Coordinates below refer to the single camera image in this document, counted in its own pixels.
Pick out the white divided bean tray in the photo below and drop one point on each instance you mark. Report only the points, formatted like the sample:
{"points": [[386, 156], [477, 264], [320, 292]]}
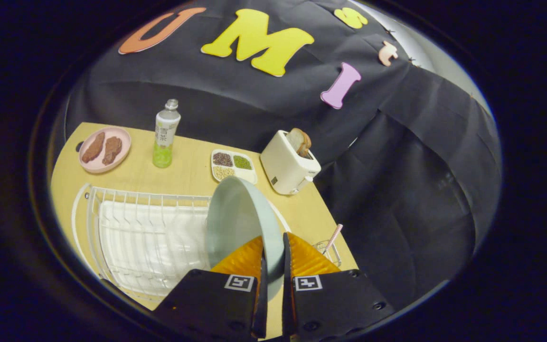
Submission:
{"points": [[249, 178]]}

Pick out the clear green drink bottle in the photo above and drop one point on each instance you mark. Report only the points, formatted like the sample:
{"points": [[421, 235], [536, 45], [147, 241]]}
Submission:
{"points": [[164, 142]]}

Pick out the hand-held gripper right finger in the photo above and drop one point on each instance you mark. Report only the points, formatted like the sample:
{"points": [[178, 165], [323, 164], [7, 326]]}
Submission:
{"points": [[287, 304]]}

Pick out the white toaster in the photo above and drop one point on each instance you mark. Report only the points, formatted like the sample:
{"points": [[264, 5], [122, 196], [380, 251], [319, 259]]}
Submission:
{"points": [[283, 166]]}

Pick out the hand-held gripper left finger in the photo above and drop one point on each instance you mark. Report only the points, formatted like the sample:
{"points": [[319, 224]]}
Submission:
{"points": [[260, 304]]}

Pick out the brown meat piece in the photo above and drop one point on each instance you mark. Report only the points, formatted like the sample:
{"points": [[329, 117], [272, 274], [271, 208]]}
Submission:
{"points": [[93, 148], [112, 149]]}

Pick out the toast bread slice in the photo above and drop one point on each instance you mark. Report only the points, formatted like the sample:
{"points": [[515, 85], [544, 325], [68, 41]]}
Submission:
{"points": [[297, 140]]}

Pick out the white drip tray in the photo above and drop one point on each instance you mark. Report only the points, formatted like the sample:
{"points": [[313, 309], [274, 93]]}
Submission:
{"points": [[150, 247]]}

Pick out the pink plate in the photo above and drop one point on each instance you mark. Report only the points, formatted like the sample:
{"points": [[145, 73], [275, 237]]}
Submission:
{"points": [[98, 167]]}

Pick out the pale green plate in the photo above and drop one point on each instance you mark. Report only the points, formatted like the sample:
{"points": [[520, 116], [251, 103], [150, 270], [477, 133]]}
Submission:
{"points": [[240, 218]]}

